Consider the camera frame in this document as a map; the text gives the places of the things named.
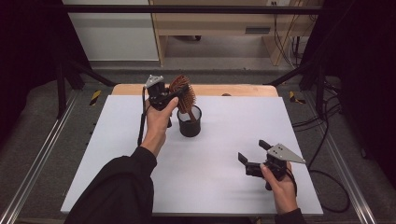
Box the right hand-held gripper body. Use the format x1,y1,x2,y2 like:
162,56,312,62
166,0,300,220
245,143,306,191

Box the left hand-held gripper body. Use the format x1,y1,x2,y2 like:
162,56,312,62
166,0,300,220
144,74,173,129

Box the brown wooden hairbrush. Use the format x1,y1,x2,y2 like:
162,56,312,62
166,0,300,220
168,74,198,123

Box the black mesh cup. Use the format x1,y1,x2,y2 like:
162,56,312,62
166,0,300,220
177,105,203,138

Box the person's left hand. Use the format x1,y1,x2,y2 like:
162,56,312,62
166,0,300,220
140,96,180,158

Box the person's right hand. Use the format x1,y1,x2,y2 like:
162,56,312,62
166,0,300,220
260,162,298,216

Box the white table board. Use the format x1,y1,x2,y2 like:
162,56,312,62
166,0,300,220
60,94,324,217

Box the wooden table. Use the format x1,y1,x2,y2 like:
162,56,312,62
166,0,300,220
111,83,279,97

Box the white cabinet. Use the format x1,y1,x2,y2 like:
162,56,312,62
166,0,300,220
61,0,160,62

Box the light wooden desk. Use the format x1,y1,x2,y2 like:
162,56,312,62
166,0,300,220
148,0,325,67

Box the dark curtain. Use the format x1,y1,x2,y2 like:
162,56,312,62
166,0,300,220
0,0,92,148
301,0,396,189

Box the left hand-held gripper cable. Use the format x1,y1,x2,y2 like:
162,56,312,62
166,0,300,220
137,86,152,147

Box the hand-held gripper cable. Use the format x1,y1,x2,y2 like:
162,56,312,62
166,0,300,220
288,167,351,215
137,86,152,147

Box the black floor cables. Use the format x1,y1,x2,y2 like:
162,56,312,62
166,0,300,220
291,77,344,163

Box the aluminium rail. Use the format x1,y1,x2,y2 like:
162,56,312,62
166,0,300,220
303,92,378,224
0,91,79,224

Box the black frame strut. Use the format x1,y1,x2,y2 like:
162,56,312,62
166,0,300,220
55,58,117,119
263,61,327,119

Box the right hand-held gripper cable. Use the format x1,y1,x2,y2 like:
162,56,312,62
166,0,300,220
288,167,351,215

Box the black horizontal frame bar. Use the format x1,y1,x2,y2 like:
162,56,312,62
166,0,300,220
62,4,325,15

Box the hanging desk cables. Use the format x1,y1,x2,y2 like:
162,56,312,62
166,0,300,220
271,0,313,70

